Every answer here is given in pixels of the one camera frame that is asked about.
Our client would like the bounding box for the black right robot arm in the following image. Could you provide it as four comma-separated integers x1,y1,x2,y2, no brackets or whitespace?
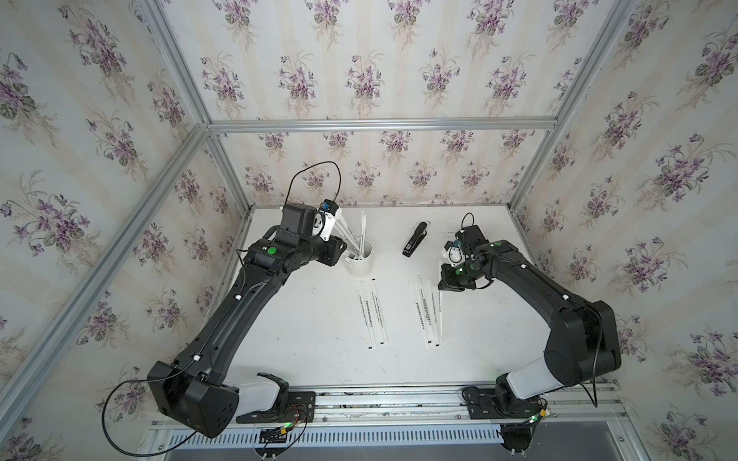
438,225,622,406

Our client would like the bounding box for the black stapler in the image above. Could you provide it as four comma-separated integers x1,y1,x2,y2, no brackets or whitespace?
402,221,428,257

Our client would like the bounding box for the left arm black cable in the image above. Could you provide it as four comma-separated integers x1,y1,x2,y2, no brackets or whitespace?
283,160,344,206

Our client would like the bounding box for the bundle of wrapped straws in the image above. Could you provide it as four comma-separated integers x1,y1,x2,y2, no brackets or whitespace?
336,209,367,259

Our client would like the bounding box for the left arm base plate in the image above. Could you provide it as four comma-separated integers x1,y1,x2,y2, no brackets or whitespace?
236,391,317,424

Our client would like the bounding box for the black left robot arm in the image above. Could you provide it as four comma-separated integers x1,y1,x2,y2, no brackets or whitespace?
147,200,347,438

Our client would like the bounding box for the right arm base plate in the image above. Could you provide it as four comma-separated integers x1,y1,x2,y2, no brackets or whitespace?
461,386,547,421

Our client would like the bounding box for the white straw cup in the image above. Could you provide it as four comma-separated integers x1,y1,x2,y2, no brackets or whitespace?
343,241,375,278

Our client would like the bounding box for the aluminium mounting rail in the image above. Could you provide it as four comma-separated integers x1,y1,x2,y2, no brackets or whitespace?
151,381,627,430

